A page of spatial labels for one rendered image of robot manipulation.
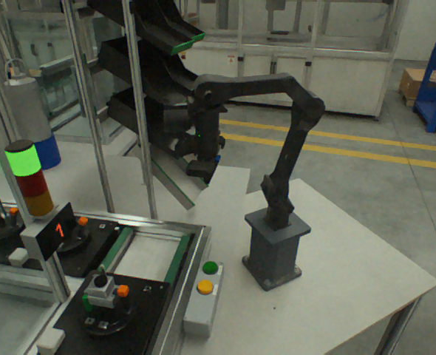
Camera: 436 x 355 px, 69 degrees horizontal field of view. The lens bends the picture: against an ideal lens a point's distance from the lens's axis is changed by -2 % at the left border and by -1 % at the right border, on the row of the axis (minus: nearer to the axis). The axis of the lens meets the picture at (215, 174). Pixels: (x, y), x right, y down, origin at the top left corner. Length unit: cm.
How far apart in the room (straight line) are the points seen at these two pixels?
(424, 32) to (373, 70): 474
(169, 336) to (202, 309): 11
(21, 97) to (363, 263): 155
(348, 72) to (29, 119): 397
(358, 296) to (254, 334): 35
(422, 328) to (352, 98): 329
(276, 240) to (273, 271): 14
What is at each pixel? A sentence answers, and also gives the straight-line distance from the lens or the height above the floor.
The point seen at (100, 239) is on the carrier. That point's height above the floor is 97.
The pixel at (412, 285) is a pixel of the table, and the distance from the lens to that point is 123.
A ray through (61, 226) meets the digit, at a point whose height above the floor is 121.
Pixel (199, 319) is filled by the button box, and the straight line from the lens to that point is 87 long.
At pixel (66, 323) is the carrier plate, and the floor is 97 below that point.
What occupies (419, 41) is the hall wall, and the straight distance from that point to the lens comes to 946.
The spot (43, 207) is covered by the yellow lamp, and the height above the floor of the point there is 128.
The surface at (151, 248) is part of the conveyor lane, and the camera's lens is 111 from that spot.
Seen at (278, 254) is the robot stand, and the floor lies 100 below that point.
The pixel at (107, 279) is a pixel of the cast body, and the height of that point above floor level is 109.
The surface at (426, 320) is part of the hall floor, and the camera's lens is 237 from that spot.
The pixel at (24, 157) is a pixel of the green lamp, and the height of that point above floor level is 140.
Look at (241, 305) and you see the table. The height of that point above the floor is 86.
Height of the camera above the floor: 168
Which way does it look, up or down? 32 degrees down
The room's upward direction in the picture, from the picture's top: straight up
